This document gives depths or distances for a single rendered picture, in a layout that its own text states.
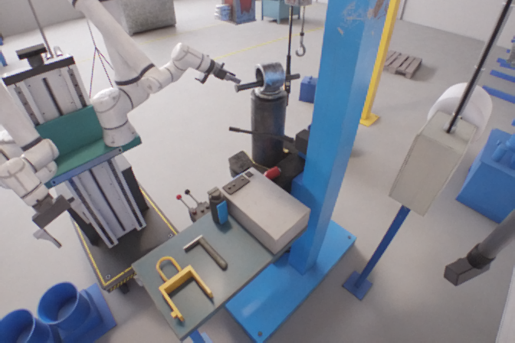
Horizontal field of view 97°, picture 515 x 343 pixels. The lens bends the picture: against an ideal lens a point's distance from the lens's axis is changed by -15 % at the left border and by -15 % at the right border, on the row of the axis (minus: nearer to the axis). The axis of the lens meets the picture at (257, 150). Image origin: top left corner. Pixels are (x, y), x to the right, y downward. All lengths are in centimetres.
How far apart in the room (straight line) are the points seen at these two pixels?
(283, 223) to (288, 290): 108
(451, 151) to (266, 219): 83
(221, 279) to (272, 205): 40
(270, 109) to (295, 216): 60
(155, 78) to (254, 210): 75
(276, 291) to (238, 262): 100
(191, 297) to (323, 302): 137
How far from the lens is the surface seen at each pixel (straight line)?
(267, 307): 218
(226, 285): 123
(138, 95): 164
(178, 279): 122
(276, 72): 145
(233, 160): 179
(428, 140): 124
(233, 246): 131
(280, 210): 127
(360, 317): 241
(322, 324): 232
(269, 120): 153
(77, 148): 176
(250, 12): 126
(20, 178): 112
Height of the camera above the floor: 219
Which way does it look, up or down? 40 degrees down
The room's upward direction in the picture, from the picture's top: straight up
